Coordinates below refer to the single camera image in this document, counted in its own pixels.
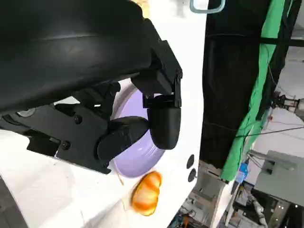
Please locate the pale green mug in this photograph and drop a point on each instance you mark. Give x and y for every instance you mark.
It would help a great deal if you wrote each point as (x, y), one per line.
(206, 10)

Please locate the black cloth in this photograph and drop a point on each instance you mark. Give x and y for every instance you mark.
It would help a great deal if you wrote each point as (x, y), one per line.
(228, 95)

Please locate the green cloth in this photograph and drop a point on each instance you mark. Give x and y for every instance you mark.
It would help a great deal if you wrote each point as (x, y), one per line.
(251, 95)

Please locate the black round table knob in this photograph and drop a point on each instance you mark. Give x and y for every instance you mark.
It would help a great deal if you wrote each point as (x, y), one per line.
(190, 161)
(192, 175)

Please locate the orange toy bread roll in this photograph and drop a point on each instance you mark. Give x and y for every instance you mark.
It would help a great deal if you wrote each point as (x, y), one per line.
(147, 194)

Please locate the grey machine cabinet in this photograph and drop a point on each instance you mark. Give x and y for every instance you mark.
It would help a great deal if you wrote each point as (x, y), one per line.
(280, 175)

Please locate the lilac plate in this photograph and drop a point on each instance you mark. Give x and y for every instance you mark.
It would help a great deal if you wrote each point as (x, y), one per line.
(140, 161)

